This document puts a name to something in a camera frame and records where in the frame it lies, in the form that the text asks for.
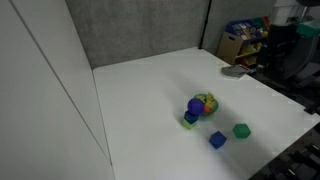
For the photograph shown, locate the purple ball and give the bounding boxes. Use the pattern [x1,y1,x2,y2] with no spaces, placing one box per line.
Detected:
[187,98,204,115]

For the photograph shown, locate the yellow toy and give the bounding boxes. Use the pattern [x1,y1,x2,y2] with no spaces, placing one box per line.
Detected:
[205,93,215,105]

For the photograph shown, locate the orange toy in bowl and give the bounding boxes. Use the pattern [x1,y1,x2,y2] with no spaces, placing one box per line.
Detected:
[204,105,211,113]

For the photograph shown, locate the colourful toy storage shelf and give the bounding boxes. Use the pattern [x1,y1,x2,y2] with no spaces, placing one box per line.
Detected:
[217,16,270,68]

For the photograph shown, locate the light green stacked cube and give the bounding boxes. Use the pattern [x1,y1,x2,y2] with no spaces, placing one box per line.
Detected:
[182,119,196,130]

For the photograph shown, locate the grey metal mounting plate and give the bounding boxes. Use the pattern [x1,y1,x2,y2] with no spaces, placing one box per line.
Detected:
[221,65,249,78]

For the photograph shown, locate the black tripod leg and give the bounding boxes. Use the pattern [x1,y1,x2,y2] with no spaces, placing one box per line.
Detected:
[198,0,213,49]

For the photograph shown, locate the green plastic board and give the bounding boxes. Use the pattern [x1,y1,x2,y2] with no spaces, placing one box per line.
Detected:
[297,20,320,38]

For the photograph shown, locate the dark blue stacked cube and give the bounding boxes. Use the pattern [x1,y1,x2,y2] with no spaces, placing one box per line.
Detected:
[184,111,199,125]

